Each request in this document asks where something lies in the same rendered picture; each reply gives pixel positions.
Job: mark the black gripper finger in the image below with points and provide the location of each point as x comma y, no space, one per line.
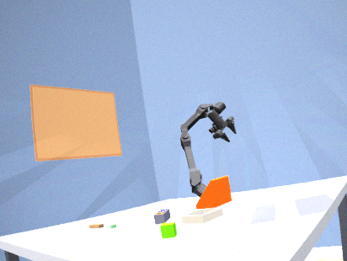
224,137
232,127

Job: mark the small green block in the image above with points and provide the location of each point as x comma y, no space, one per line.
168,230

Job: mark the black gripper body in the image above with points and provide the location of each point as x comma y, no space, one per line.
221,124

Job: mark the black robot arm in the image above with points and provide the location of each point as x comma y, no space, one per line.
201,113

